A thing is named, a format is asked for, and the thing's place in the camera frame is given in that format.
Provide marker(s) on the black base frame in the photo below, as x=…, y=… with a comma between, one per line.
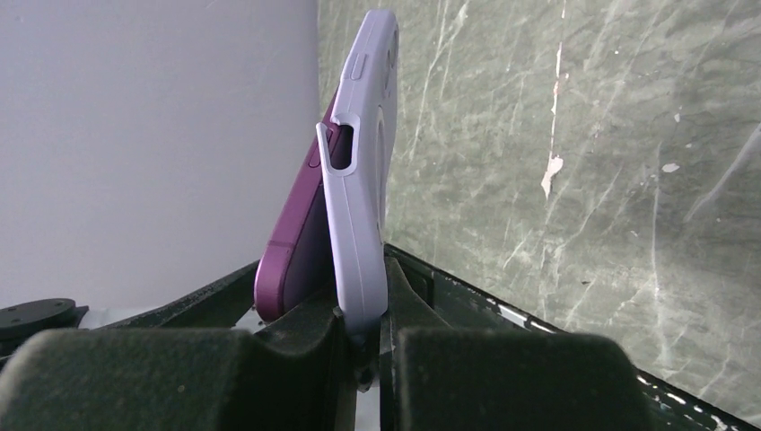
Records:
x=463, y=307

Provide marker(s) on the purple phone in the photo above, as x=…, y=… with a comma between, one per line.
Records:
x=300, y=232

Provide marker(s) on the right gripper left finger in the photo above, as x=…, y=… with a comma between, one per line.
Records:
x=293, y=374

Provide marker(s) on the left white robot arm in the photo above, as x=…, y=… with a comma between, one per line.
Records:
x=21, y=321

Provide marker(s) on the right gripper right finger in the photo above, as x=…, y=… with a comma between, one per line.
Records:
x=437, y=377

